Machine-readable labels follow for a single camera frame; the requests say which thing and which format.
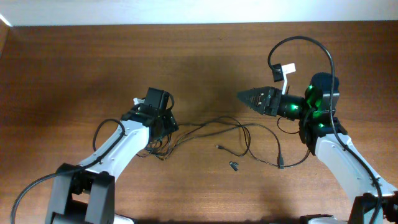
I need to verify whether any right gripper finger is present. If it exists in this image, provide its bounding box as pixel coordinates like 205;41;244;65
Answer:
237;86;274;100
243;98;267;114

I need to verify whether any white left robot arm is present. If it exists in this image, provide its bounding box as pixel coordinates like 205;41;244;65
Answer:
45;88;178;224

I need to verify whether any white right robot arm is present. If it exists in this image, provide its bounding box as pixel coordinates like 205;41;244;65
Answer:
237;73;397;223

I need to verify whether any small black adapter plug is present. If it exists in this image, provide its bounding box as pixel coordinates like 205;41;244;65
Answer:
229;161;238;171

